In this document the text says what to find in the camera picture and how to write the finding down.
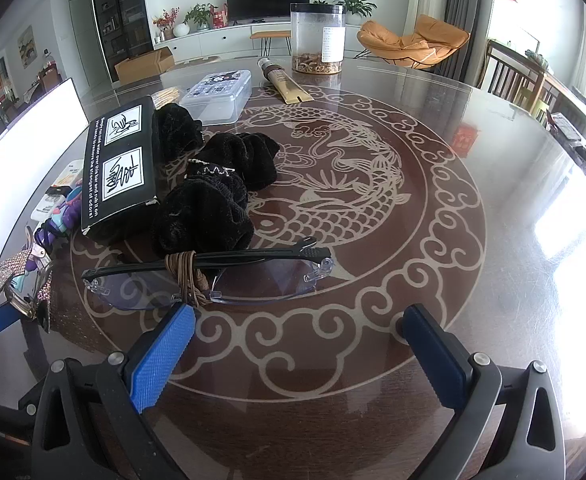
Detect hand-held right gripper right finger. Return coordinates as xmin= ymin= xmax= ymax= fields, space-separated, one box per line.
xmin=395 ymin=304 xmax=566 ymax=480

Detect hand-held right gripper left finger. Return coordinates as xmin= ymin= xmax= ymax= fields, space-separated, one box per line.
xmin=30 ymin=304 xmax=196 ymax=480

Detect sparkly bow hair clip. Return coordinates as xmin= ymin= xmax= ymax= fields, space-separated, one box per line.
xmin=0 ymin=254 xmax=55 ymax=333

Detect brown hair tie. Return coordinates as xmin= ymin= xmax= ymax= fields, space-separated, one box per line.
xmin=164 ymin=250 xmax=215 ymax=307

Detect clear glasses with black temples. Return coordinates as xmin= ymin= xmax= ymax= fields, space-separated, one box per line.
xmin=80 ymin=236 xmax=336 ymax=312

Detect white sunscreen bottle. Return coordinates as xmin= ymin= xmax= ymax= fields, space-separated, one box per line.
xmin=30 ymin=159 xmax=85 ymax=222

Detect black velvet scrunchie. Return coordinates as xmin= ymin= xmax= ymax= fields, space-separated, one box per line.
xmin=152 ymin=102 xmax=205 ymax=163
xmin=197 ymin=132 xmax=282 ymax=192
xmin=152 ymin=176 xmax=255 ymax=258

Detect black box with white labels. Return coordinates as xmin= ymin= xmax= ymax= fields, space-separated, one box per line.
xmin=80 ymin=95 xmax=163 ymax=240

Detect white flat panel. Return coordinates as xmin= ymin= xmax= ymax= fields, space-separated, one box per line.
xmin=0 ymin=77 xmax=90 ymax=291

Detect bag of cotton swabs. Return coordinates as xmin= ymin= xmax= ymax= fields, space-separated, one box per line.
xmin=152 ymin=86 xmax=185 ymax=111

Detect cardboard box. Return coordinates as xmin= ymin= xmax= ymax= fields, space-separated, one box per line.
xmin=114 ymin=47 xmax=176 ymax=86

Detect wooden dining chair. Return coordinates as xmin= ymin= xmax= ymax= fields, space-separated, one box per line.
xmin=482 ymin=39 xmax=550 ymax=107

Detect white television cabinet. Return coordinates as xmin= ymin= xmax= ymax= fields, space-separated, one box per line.
xmin=152 ymin=21 xmax=365 ymax=62

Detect orange lounge chair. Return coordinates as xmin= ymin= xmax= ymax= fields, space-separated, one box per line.
xmin=356 ymin=14 xmax=472 ymax=70

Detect red berry branches in vase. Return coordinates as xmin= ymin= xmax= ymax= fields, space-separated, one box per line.
xmin=152 ymin=8 xmax=182 ymax=42

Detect wooden bench with hairpin legs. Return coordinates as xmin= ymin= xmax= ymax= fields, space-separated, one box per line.
xmin=249 ymin=30 xmax=294 ymax=57

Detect dark glass bookcase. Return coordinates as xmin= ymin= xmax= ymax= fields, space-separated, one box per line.
xmin=90 ymin=0 xmax=153 ymax=83

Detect green potted plant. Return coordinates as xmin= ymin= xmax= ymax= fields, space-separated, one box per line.
xmin=184 ymin=3 xmax=215 ymax=31

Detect clear jar with black lid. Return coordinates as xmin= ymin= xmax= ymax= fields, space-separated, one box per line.
xmin=290 ymin=3 xmax=348 ymax=75

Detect large leafy potted plant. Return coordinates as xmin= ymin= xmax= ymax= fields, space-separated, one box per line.
xmin=334 ymin=0 xmax=378 ymax=19

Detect black television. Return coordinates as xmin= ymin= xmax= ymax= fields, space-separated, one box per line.
xmin=225 ymin=0 xmax=312 ymax=24

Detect purple braided keychain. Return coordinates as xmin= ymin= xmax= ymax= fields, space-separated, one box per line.
xmin=26 ymin=184 xmax=83 ymax=271

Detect thin silver chain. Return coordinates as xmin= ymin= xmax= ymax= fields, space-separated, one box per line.
xmin=187 ymin=159 xmax=237 ymax=177

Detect framed wall painting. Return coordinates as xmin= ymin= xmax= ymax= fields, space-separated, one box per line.
xmin=17 ymin=25 xmax=37 ymax=67

